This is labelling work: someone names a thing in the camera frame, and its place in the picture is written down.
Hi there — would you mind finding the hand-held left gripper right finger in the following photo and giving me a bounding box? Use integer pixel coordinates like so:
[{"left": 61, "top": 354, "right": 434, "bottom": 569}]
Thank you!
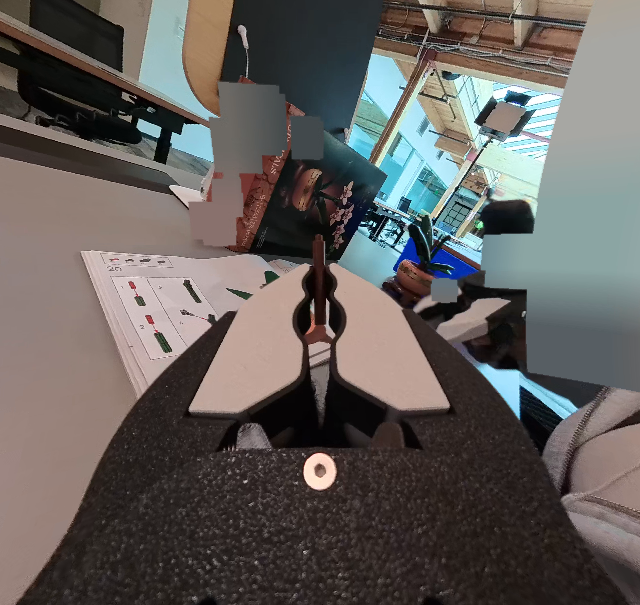
[{"left": 327, "top": 263, "right": 452, "bottom": 414}]

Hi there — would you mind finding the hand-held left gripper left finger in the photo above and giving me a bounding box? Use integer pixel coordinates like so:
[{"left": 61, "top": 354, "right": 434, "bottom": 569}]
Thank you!
[{"left": 189, "top": 264, "right": 308, "bottom": 415}]

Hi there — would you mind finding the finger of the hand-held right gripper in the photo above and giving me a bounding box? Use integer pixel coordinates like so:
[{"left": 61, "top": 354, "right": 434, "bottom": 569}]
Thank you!
[
  {"left": 439, "top": 298, "right": 512, "bottom": 344},
  {"left": 414, "top": 294, "right": 463, "bottom": 318}
]

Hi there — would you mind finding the brown toy rod piece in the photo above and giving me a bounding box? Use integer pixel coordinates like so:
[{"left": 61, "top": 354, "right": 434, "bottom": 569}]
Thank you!
[{"left": 311, "top": 235, "right": 329, "bottom": 326}]

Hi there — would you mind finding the wooden-edged office desk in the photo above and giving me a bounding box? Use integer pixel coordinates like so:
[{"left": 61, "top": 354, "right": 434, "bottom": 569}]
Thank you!
[{"left": 0, "top": 12, "right": 212, "bottom": 164}]

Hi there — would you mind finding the toy potted plant model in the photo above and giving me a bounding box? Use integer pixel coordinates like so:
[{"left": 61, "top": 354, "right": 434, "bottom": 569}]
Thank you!
[{"left": 382, "top": 212, "right": 457, "bottom": 310}]

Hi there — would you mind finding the toy building instruction booklet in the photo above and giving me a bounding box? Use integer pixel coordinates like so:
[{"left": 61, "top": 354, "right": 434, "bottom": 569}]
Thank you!
[{"left": 81, "top": 249, "right": 312, "bottom": 400}]

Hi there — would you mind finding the dark flower toy box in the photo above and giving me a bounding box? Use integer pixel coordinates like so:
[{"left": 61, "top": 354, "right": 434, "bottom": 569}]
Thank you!
[{"left": 205, "top": 77, "right": 389, "bottom": 262}]

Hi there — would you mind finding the small white device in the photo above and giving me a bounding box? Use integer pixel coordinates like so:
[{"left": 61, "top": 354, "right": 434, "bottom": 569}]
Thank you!
[{"left": 169, "top": 175, "right": 212, "bottom": 211}]

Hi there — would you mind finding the studio light on stand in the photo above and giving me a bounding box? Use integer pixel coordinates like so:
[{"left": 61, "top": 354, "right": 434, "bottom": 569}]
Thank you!
[{"left": 430, "top": 90, "right": 537, "bottom": 227}]

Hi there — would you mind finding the dark panel with wooden edge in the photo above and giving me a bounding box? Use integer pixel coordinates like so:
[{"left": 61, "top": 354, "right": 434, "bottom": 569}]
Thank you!
[{"left": 182, "top": 0, "right": 392, "bottom": 142}]

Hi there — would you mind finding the thin white cable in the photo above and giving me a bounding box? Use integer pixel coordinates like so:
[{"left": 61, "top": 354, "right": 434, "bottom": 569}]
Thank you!
[{"left": 237, "top": 25, "right": 252, "bottom": 84}]

